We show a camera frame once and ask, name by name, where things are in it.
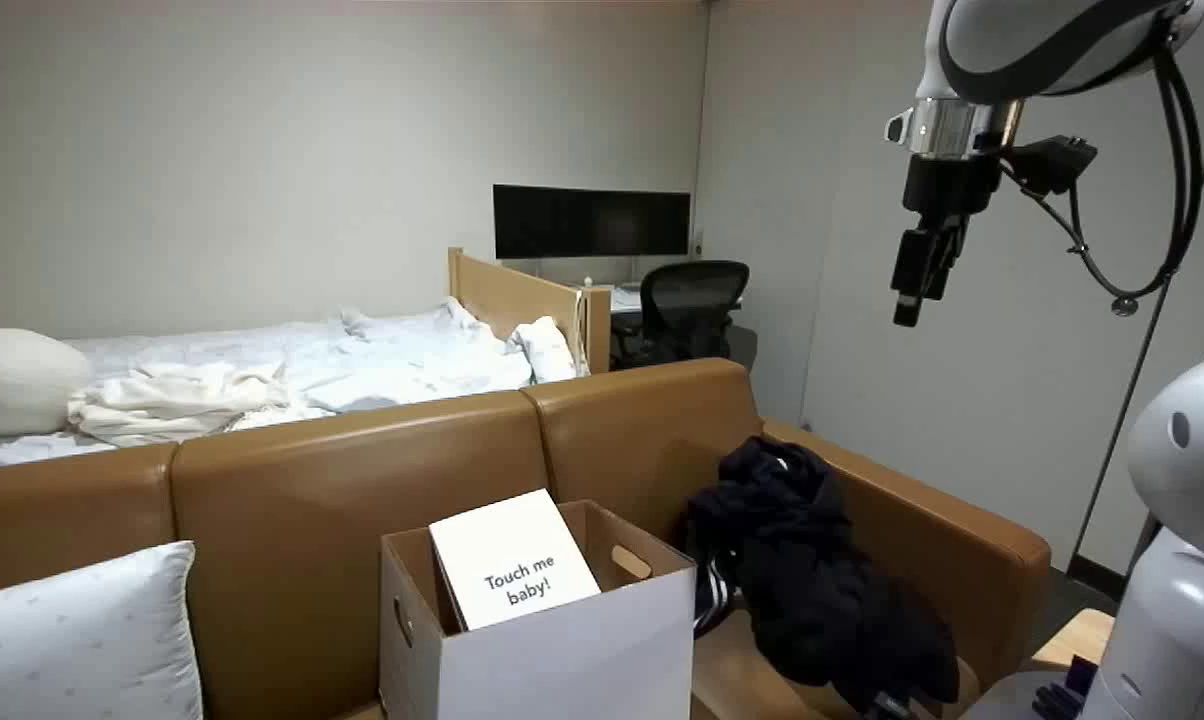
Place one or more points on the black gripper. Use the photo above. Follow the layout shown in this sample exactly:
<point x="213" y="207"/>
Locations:
<point x="947" y="203"/>

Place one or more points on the white cardboard box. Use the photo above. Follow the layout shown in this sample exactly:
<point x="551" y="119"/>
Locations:
<point x="562" y="664"/>

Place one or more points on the round door knob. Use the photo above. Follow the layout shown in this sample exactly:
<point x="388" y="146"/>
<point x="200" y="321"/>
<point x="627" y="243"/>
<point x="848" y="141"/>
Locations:
<point x="1126" y="306"/>

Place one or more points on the black mesh office chair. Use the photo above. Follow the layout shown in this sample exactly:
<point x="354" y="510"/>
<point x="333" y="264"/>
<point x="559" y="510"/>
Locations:
<point x="684" y="314"/>

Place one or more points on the thin black slanted rod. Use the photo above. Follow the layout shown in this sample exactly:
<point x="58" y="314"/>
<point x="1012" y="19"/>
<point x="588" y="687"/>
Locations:
<point x="1134" y="387"/>

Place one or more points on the white desk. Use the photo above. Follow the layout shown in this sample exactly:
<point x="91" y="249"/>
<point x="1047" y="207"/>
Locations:
<point x="627" y="297"/>

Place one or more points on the black garment pile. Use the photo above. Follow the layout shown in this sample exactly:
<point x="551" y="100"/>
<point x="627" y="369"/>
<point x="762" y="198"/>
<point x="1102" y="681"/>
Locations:
<point x="827" y="627"/>

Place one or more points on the black flat monitor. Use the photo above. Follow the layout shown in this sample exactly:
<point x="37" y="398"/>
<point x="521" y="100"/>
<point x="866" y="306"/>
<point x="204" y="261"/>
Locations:
<point x="584" y="222"/>

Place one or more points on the light wooden board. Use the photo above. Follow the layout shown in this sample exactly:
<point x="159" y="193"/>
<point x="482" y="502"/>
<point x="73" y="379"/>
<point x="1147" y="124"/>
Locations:
<point x="1077" y="637"/>

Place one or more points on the wooden bed footboard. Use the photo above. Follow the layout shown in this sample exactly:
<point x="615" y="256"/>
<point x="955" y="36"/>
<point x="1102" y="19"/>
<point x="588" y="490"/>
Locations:
<point x="521" y="297"/>

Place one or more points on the dark blue small item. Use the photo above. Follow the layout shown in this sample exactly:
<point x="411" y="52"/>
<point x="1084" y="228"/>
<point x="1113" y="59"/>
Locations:
<point x="1065" y="695"/>

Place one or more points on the white printed card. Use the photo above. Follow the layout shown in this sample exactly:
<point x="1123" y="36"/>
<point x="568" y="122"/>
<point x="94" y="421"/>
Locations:
<point x="510" y="560"/>

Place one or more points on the white bed sheet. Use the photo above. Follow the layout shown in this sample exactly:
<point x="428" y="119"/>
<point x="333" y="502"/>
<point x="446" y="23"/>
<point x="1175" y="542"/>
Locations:
<point x="387" y="362"/>

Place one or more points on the crumpled white blanket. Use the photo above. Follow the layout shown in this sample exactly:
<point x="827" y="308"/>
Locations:
<point x="174" y="400"/>

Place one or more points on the round white cushion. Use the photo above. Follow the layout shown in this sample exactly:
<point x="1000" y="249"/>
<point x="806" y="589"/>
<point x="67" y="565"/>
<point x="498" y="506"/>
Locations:
<point x="12" y="381"/>

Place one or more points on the white dotted square pillow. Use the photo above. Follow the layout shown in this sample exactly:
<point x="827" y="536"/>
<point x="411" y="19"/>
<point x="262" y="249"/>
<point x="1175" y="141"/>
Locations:
<point x="73" y="645"/>

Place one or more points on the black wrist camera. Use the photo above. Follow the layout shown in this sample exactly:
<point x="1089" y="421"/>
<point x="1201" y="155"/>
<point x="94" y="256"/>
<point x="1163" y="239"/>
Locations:
<point x="1049" y="161"/>

